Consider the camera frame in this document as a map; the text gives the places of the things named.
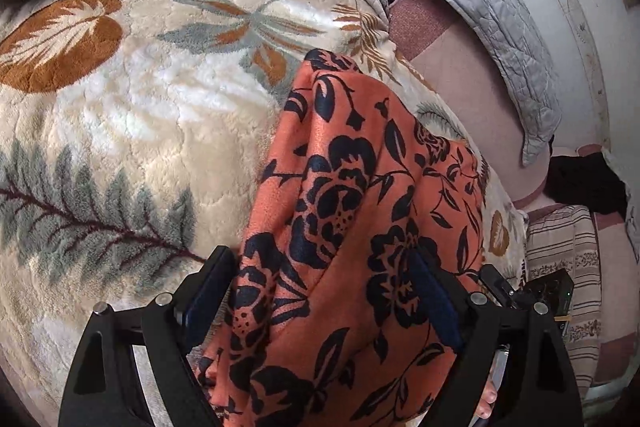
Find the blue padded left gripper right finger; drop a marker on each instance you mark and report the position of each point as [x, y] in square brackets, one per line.
[520, 350]

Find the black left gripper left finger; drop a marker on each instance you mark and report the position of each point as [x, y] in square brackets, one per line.
[103, 386]

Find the orange black floral garment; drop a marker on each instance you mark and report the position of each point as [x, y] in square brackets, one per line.
[334, 319]

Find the person's right hand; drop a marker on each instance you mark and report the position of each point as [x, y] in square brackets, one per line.
[487, 400]

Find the striped floral sofa cushion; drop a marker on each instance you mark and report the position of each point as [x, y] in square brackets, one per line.
[564, 237]

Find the black garment on sofa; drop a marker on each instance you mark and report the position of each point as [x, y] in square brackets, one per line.
[584, 179]

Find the leaf pattern cream blanket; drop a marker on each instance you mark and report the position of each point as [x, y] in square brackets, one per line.
[133, 135]

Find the pink sofa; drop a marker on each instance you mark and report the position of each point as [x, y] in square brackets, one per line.
[446, 52]

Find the grey quilted pillow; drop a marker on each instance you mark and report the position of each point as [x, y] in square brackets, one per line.
[513, 41]

